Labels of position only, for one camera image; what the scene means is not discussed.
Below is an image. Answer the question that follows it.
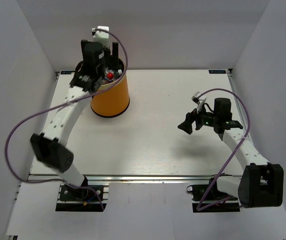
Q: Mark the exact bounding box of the aluminium table edge rail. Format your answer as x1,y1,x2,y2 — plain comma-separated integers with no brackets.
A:
26,173,241,185

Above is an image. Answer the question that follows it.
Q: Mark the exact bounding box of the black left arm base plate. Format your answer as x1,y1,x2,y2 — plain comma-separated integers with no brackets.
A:
55,184,108,213

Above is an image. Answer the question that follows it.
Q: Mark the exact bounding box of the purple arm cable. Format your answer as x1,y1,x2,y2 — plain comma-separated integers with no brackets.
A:
196,88,252,211
4,27,129,211

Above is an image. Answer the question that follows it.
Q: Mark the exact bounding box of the blue logo sticker left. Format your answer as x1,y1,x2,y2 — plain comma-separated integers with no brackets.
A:
60,70,75,75

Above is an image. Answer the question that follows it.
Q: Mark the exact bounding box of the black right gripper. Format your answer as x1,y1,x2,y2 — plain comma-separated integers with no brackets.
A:
177,102,219,135

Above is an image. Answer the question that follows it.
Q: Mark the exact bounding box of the orange cylindrical bin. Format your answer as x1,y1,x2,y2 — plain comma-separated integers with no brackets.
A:
90,58,130,118

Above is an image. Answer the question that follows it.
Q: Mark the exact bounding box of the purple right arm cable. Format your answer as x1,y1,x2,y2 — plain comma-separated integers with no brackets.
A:
196,88,252,211

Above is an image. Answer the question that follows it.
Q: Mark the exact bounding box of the red cap cola bottle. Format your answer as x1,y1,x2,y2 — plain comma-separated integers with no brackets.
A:
104,69,120,84

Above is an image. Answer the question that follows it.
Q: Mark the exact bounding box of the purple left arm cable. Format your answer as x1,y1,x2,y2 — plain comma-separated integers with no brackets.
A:
4,27,129,211

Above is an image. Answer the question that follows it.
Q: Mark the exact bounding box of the blue logo sticker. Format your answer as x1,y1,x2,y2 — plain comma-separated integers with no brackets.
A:
60,70,75,75
208,69,226,75

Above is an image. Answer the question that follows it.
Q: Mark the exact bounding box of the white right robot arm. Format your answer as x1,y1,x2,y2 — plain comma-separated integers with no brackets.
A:
178,96,284,208

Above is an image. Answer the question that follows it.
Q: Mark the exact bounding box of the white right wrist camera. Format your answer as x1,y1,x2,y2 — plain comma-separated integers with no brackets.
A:
191,91,207,113

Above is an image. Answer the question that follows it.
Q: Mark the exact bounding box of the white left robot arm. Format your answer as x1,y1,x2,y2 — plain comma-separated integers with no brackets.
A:
30,40,124,200

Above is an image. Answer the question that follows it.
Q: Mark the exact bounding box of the blue logo sticker right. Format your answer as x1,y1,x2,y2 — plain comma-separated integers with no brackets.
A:
208,69,226,75

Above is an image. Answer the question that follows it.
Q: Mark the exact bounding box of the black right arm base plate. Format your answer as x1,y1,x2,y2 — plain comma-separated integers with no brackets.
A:
186,184,241,214

